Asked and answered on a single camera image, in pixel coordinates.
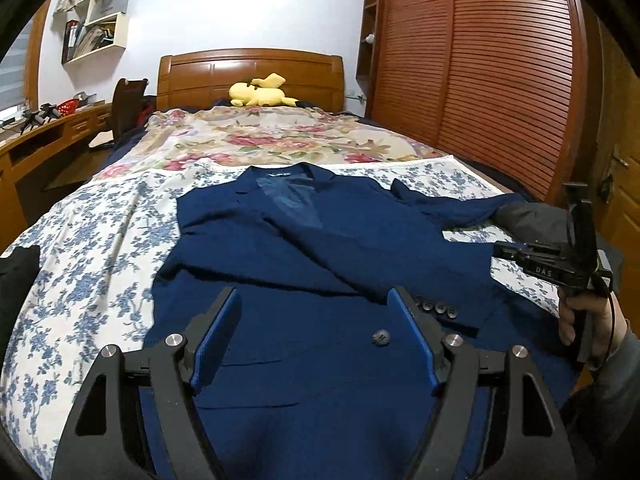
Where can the wooden door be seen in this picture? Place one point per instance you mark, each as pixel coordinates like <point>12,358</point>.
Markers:
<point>622,185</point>

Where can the wooden desk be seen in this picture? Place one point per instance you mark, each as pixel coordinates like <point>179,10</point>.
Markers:
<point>30,155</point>

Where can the white round knob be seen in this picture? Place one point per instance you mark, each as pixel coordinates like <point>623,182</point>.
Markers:
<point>370,38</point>

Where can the dark grey cloth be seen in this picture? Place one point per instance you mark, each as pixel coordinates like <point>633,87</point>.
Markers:
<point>535,222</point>

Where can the window blind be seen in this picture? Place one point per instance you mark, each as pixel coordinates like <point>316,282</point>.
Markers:
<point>12,75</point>

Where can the dark brown chair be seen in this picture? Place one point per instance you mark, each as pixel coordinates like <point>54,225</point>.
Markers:
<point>127,105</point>

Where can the yellow plush toy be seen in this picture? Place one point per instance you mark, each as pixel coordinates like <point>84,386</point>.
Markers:
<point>260,92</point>

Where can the person's right forearm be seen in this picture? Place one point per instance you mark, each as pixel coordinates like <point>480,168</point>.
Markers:
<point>610,410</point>

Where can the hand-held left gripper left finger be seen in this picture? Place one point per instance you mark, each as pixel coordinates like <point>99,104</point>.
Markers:
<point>220,332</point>

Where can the black cloth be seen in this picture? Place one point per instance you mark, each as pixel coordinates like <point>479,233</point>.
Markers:
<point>17,285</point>

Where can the navy blue jacket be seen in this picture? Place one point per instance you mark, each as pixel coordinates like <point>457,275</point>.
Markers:
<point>310,260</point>

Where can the wooden headboard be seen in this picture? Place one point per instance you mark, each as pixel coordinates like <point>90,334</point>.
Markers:
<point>210,75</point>

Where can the wooden slatted wardrobe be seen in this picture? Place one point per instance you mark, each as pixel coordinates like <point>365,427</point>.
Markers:
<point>480,60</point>

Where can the white wall shelf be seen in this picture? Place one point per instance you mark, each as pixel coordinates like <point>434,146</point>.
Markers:
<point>105,25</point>

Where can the person's right hand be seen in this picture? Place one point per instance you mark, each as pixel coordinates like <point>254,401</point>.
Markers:
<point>607,325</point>

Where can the black gadget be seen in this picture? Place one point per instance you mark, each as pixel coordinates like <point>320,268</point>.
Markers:
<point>42,115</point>

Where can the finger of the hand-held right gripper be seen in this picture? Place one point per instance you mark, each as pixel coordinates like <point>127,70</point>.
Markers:
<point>507,251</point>

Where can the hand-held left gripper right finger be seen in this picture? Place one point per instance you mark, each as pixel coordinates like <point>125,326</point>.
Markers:
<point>410,340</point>

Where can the red basket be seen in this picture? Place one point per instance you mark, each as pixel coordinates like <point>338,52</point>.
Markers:
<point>68,108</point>

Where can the blue floral bed sheet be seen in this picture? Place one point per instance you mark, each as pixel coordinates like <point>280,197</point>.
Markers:
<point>100,240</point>

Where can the pink floral blanket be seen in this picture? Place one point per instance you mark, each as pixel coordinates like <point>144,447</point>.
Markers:
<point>280,135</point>

